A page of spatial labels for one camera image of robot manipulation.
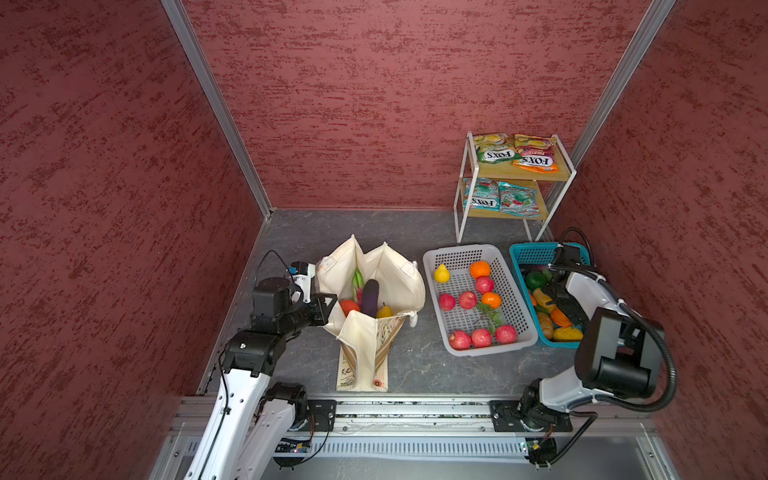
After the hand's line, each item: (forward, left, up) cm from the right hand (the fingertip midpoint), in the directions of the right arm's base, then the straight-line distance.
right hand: (560, 307), depth 87 cm
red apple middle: (+4, +27, -1) cm, 27 cm away
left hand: (-4, +65, +14) cm, 67 cm away
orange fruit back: (+16, +20, -1) cm, 26 cm away
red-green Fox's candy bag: (+32, +7, +13) cm, 36 cm away
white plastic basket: (+19, +28, 0) cm, 34 cm away
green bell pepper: (+10, +3, 0) cm, 10 cm away
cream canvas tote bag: (-12, +58, +8) cm, 60 cm away
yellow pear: (+13, +34, -2) cm, 36 cm away
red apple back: (+9, +20, -1) cm, 23 cm away
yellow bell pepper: (+2, +5, +1) cm, 6 cm away
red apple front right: (-7, +18, -1) cm, 20 cm away
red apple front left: (-9, +32, 0) cm, 33 cm away
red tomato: (-2, +63, +9) cm, 63 cm away
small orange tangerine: (+4, +19, -1) cm, 20 cm away
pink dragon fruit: (+8, +61, +3) cm, 62 cm away
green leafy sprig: (-2, +20, -2) cm, 20 cm away
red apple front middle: (-9, +26, 0) cm, 27 cm away
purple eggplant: (+1, +57, +6) cm, 57 cm away
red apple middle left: (+3, +34, -1) cm, 34 cm away
